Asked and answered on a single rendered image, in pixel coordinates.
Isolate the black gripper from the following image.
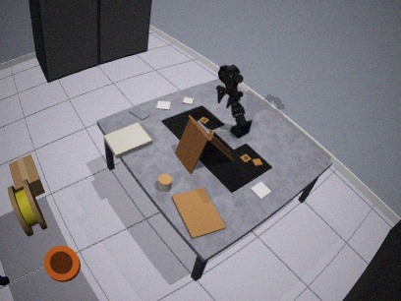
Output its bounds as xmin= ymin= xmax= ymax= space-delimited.
xmin=216 ymin=82 xmax=241 ymax=108

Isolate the tan flat rectangular board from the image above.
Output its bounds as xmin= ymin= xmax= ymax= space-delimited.
xmin=172 ymin=188 xmax=226 ymax=238

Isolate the grey cylindrical container with tan lid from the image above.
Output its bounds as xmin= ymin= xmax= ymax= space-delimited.
xmin=158 ymin=174 xmax=172 ymax=192

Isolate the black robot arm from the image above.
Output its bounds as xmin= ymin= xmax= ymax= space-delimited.
xmin=218 ymin=65 xmax=248 ymax=125

